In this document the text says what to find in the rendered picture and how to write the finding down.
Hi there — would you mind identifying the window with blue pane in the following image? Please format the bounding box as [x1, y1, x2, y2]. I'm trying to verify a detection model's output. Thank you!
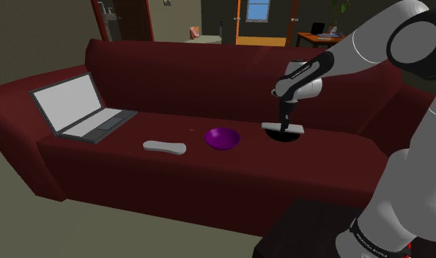
[245, 0, 272, 23]

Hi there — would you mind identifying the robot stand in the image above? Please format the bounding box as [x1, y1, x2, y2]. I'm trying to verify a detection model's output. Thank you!
[252, 197, 436, 258]

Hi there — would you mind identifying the grey remote control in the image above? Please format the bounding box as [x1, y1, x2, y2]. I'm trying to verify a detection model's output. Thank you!
[142, 139, 188, 156]

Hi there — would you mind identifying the purple bowl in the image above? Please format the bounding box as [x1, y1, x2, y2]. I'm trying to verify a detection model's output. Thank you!
[204, 127, 241, 151]

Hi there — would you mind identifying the orange door frame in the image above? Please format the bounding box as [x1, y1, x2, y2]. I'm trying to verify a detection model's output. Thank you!
[234, 0, 298, 48]

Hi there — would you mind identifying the red-brown door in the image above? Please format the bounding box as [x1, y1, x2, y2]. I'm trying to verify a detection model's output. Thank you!
[90, 0, 155, 43]

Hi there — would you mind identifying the black bowl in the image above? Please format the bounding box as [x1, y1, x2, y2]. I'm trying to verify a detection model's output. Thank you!
[265, 128, 301, 144]

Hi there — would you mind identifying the wooden desk with plant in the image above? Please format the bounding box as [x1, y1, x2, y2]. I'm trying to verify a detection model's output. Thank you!
[295, 0, 352, 49]

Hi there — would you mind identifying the grey rectangular slab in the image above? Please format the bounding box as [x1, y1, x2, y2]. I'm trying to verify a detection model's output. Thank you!
[261, 122, 306, 136]

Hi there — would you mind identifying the grey open laptop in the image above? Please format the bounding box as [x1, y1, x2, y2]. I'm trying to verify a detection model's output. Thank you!
[28, 71, 138, 145]

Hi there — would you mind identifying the dark red sofa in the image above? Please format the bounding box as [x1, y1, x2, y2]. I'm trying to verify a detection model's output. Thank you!
[0, 37, 436, 239]

